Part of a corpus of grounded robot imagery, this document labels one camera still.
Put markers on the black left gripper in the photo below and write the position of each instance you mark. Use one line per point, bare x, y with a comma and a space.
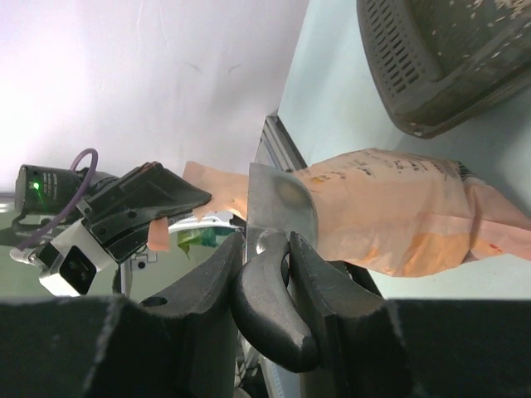
119, 214

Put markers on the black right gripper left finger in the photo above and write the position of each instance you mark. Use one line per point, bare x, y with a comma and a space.
180, 342

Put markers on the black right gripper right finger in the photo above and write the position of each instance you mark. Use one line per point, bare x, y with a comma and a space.
375, 347

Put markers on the pink cat litter bag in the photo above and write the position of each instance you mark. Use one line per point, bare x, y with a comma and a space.
398, 214

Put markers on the silver metal scoop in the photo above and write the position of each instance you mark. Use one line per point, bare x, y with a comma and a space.
278, 257

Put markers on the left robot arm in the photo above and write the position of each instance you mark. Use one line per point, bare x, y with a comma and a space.
45, 191

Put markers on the brown litter box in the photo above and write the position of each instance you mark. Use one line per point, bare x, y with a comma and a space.
438, 63

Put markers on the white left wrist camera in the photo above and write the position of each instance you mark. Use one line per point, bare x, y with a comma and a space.
71, 261

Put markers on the aluminium frame post left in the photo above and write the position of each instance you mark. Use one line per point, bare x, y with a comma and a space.
276, 147

